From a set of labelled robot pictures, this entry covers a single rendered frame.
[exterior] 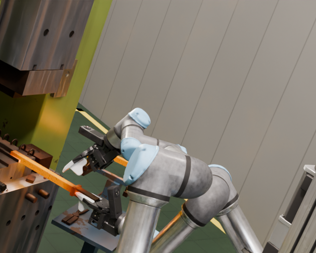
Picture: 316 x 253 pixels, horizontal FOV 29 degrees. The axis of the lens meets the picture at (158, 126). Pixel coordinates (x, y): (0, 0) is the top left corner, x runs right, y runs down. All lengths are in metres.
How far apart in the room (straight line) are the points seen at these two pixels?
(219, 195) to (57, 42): 0.80
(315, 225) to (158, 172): 0.40
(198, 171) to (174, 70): 4.09
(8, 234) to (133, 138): 0.73
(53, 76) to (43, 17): 0.27
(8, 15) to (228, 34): 3.34
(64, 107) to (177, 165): 1.19
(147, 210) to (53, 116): 1.17
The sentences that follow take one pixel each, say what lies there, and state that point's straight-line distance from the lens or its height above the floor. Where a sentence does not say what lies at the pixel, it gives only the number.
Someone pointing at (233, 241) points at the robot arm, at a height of 1.11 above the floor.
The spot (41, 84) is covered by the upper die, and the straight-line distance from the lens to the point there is 2.21.
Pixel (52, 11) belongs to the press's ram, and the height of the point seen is 1.58.
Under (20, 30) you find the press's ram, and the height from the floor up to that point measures 1.49.
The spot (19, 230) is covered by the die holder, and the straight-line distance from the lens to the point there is 2.46.
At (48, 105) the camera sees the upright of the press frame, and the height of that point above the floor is 1.14.
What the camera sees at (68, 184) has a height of 1.01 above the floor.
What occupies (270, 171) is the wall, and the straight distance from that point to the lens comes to 4.83.
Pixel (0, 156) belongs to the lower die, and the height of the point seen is 0.99.
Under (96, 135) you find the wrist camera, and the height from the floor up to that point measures 1.23.
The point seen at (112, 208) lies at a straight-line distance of 2.11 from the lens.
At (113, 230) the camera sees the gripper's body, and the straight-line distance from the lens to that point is 2.14.
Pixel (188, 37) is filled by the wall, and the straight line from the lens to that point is 5.57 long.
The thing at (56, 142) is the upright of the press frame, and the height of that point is 0.94.
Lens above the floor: 1.92
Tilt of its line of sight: 16 degrees down
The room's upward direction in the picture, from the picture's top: 21 degrees clockwise
